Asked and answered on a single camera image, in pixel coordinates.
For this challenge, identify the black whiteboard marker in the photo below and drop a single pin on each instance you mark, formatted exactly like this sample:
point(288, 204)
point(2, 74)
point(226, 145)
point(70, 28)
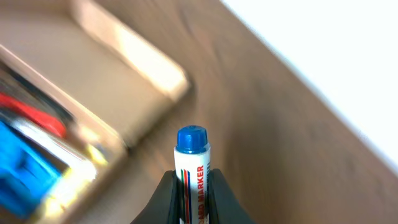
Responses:
point(58, 148)

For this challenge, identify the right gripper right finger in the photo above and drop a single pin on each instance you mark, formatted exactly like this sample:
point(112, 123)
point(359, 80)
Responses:
point(224, 207)

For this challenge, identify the blue whiteboard marker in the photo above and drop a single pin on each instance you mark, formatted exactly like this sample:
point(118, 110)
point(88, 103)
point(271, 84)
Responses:
point(192, 168)

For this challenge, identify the blue plastic case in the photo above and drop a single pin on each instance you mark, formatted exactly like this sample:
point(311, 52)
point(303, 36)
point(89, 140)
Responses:
point(26, 176)

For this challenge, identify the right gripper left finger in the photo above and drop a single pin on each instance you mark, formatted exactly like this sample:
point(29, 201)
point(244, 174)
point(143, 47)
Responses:
point(163, 206)

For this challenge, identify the yellow highlighter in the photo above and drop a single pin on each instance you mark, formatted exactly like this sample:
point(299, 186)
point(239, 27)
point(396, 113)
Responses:
point(72, 190)

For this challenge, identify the cardboard box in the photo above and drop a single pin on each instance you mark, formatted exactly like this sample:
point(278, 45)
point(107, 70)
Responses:
point(78, 62)

